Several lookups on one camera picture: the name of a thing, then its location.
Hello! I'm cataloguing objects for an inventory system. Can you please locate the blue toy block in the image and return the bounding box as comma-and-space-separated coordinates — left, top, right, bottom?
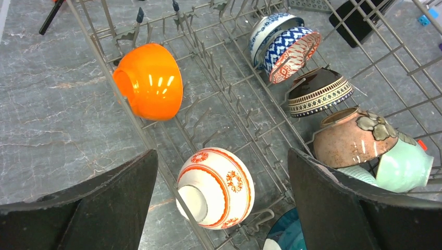
418, 7, 440, 27

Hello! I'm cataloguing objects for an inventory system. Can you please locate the grey studded base plate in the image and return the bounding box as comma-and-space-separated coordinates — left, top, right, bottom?
287, 0, 332, 14

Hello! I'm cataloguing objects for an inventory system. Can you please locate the pink brown flower bowl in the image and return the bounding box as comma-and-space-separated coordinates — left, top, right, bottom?
313, 107, 398, 169

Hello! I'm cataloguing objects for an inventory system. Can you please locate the white bowl orange pattern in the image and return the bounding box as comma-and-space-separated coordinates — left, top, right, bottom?
177, 147, 255, 230

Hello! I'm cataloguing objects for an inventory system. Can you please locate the white blue rimmed bowl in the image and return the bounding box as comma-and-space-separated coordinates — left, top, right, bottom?
248, 12, 305, 70

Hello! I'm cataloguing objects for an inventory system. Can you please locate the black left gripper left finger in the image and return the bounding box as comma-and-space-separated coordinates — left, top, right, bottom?
1, 149, 158, 249

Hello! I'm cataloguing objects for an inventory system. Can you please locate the dark brown banded bowl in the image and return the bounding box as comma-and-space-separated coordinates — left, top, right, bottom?
288, 67, 354, 118

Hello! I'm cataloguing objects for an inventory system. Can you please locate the pale green bowl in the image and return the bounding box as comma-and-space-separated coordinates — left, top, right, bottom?
376, 131, 434, 193

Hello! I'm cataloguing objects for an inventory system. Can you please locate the teal bowl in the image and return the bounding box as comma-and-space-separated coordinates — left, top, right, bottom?
262, 208, 306, 250

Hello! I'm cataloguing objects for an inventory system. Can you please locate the black microphone tripod stand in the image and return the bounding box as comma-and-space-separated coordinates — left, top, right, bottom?
39, 0, 65, 35

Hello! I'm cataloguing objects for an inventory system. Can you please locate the blue white patterned bowl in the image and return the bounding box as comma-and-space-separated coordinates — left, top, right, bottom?
264, 27, 322, 84

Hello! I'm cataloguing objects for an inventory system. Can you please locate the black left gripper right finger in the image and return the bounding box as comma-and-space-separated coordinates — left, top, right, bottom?
287, 148, 441, 249

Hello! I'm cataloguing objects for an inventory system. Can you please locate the grey wire dish rack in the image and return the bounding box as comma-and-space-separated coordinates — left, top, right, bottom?
67, 1, 441, 249

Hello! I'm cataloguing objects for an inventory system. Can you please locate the light green ribbed bowl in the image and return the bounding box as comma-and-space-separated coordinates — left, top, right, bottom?
337, 165, 378, 187

